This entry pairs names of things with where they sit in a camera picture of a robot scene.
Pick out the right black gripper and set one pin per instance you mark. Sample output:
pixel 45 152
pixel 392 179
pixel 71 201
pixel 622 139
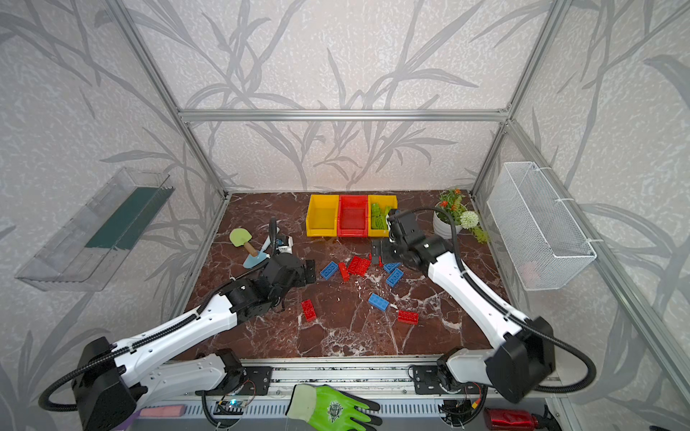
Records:
pixel 379 242

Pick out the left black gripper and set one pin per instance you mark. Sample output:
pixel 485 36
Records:
pixel 301 275

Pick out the blue lego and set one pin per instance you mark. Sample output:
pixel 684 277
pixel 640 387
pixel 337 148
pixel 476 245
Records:
pixel 394 278
pixel 390 267
pixel 378 302
pixel 329 270

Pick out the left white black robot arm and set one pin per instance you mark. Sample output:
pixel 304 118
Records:
pixel 114 380

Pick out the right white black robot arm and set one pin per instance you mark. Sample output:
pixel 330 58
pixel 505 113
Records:
pixel 522 352

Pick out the red lego center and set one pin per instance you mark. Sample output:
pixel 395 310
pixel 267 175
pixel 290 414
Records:
pixel 359 266

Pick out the red lego upright narrow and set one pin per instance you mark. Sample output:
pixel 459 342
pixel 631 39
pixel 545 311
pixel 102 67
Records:
pixel 345 274

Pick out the right yellow bin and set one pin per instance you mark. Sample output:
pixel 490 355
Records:
pixel 383 201

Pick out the yellow bin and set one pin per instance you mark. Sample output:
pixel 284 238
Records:
pixel 383 201
pixel 322 215

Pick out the red middle bin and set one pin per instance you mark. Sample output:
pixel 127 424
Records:
pixel 353 216

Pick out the red lego front left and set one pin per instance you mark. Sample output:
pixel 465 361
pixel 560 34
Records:
pixel 309 311

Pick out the left yellow bin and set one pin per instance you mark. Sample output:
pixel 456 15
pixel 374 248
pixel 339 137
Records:
pixel 322 215

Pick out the teal toy trowel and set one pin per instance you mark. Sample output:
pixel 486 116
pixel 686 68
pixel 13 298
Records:
pixel 251 262

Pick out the red lego front right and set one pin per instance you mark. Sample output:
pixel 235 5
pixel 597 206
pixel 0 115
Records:
pixel 406 317

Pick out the green toy spade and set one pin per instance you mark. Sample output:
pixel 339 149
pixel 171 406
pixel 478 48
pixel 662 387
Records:
pixel 240 237

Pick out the white potted flower plant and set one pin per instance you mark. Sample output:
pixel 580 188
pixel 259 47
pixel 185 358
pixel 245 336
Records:
pixel 458 215

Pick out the green work glove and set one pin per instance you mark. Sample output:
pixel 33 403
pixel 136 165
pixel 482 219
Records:
pixel 325 408

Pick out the green circuit board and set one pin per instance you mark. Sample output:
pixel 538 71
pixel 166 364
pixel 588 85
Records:
pixel 233 407

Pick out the red metallic tool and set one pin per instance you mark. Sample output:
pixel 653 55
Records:
pixel 512 419

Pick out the purple pink brush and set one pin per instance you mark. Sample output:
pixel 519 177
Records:
pixel 171 411

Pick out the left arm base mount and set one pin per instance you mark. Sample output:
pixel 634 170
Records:
pixel 240 379

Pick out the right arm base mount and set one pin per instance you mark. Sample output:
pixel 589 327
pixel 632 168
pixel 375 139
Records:
pixel 433 380

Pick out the white wire mesh basket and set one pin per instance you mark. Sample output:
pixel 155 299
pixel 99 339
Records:
pixel 546 245

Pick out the clear plastic wall shelf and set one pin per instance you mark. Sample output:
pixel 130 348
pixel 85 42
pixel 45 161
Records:
pixel 85 253

